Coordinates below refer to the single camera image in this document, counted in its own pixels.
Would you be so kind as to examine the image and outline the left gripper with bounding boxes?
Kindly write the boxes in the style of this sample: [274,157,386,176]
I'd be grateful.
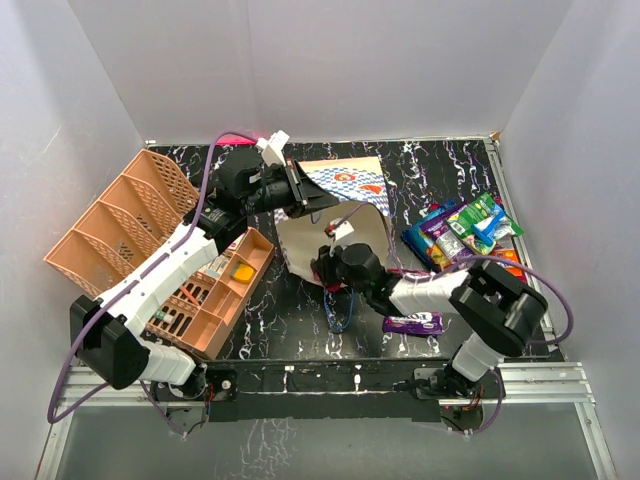
[241,158,339,219]

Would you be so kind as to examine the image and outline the blue checkered paper bag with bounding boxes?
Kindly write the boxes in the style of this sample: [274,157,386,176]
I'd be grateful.
[274,157,391,286]

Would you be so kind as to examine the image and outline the red snack pack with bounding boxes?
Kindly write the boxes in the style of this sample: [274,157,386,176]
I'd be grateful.
[313,270,346,293]

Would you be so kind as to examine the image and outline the blue Slendy candy bag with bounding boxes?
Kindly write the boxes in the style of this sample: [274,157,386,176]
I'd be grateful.
[401,200,456,273]

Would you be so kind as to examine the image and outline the purple snack bag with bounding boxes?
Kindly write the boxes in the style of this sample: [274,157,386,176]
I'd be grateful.
[421,203,473,262]

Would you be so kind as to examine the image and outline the pink chips bag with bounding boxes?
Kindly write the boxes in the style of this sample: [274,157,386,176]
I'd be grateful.
[429,202,529,286]

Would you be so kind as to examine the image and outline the blue snack bar wrapper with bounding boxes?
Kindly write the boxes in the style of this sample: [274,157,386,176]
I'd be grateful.
[472,204,506,246]

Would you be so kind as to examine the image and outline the dark purple chocolate pack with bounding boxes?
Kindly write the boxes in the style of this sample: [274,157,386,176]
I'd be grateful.
[382,312,444,337]

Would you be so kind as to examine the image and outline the green snack pack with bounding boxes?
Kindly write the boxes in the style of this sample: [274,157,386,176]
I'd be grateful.
[445,193,524,255]

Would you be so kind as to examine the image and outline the orange snack bag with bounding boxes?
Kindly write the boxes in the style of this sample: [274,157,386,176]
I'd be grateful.
[490,247,522,276]

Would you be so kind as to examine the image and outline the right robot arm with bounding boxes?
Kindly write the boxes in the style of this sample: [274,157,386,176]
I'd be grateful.
[311,243,548,397]

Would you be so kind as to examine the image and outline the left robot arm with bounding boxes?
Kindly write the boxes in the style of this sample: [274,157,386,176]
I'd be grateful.
[70,149,339,399]

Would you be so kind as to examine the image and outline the yellow sponge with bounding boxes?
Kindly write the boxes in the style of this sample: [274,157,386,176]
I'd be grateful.
[230,262,255,284]

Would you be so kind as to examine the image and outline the orange pen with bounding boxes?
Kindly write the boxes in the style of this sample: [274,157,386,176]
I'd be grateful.
[180,283,205,305]

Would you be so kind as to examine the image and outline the peach plastic desk organizer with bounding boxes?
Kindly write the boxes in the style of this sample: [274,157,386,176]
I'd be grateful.
[44,149,274,360]

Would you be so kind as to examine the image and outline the glue stick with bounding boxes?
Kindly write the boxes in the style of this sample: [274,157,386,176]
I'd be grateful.
[153,310,174,324]

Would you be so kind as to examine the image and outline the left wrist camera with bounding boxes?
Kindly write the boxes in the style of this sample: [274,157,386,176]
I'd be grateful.
[256,130,290,166]

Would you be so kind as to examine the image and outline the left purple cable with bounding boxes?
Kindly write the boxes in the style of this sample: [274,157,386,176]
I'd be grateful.
[46,130,261,436]

